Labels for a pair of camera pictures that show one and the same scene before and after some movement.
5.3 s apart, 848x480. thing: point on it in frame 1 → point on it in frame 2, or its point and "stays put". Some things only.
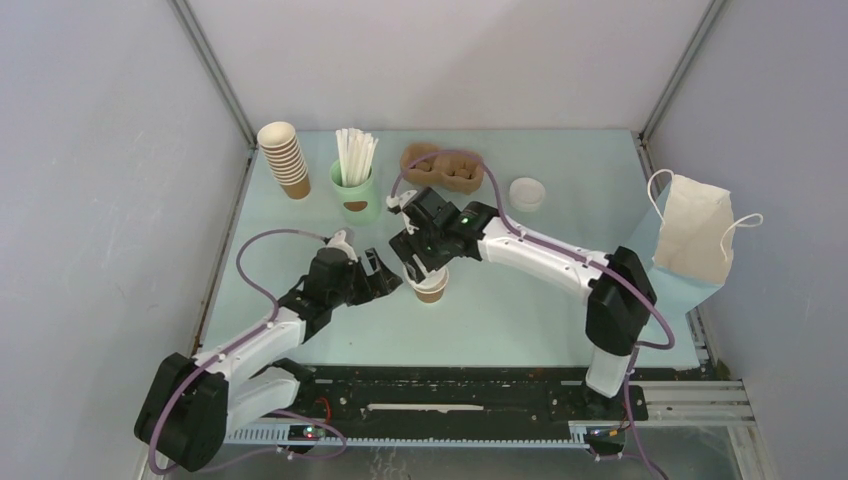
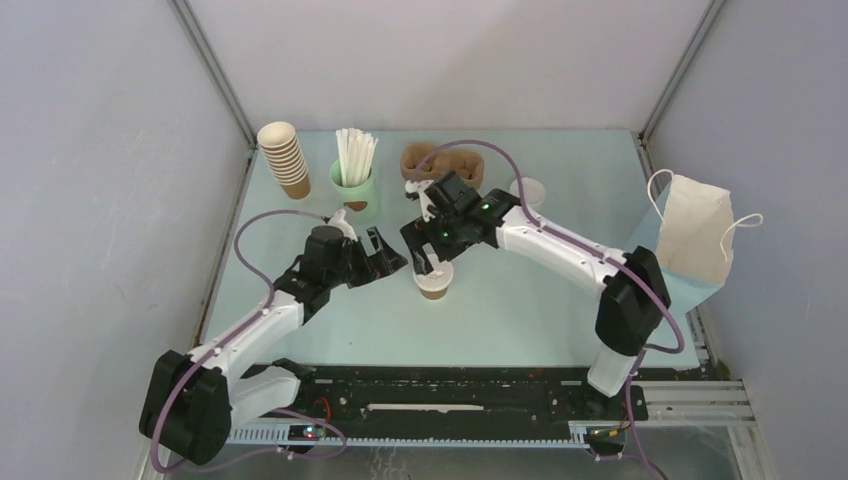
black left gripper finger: x=371 y=261 → x=378 y=248
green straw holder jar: x=360 y=204 stays put
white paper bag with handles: x=696 y=236 stays put
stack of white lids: x=527 y=194 stays put
